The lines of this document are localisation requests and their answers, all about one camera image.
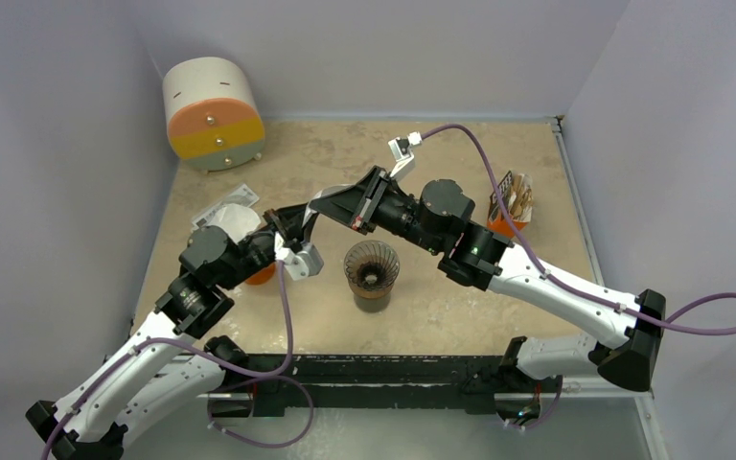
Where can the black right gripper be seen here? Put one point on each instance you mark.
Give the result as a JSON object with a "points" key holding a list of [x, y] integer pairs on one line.
{"points": [[371, 200]]}

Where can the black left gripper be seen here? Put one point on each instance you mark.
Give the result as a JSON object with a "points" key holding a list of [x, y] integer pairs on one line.
{"points": [[288, 220]]}

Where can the clear plastic filter packet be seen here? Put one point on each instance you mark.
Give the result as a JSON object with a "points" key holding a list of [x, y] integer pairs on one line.
{"points": [[242, 195]]}

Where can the orange glass carafe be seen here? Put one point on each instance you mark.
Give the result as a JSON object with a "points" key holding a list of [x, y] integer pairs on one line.
{"points": [[262, 276]]}

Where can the grey glass carafe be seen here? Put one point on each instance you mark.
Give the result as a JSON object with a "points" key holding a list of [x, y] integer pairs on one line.
{"points": [[372, 305]]}

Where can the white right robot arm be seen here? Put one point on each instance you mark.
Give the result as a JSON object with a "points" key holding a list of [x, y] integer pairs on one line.
{"points": [[615, 343]]}

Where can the orange coffee filter box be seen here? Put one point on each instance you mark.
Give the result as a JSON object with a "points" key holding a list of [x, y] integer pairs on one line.
{"points": [[516, 189]]}

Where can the white round drawer cabinet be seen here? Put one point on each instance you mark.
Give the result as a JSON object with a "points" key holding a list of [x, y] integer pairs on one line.
{"points": [[212, 121]]}

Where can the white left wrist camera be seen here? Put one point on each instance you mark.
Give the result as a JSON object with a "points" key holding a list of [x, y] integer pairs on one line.
{"points": [[301, 264]]}

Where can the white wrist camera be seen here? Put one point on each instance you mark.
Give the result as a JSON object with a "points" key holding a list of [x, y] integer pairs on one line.
{"points": [[402, 149], [301, 264]]}

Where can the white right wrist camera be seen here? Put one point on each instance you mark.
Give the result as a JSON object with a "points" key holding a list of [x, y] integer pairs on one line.
{"points": [[402, 149]]}

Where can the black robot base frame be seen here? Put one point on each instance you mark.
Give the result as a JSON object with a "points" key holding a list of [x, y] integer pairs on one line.
{"points": [[476, 385]]}

